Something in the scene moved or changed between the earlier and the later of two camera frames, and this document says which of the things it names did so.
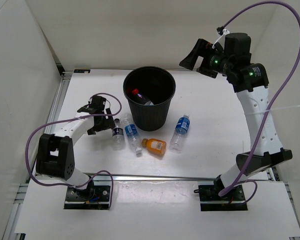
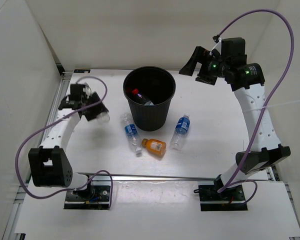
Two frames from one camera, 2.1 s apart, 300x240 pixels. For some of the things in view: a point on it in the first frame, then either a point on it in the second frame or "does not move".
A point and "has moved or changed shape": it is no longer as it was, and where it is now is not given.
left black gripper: [108, 123] to [99, 108]
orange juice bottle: [156, 146] does not move
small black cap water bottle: [117, 135] has moved or changed shape
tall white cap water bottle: [132, 131] does not move
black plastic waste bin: [158, 84] does not move
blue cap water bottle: [181, 129] does not move
